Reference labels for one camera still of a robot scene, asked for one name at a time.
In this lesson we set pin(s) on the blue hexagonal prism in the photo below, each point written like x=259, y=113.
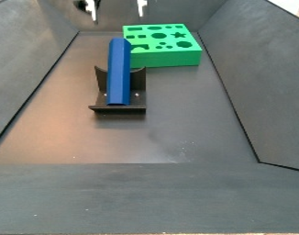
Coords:
x=118, y=78

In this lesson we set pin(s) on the green shape sorter block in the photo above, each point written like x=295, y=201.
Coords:
x=162, y=45

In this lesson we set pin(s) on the black curved holder stand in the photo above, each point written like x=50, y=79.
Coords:
x=137, y=105

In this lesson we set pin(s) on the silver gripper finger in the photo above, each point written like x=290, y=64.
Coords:
x=91, y=8
x=142, y=5

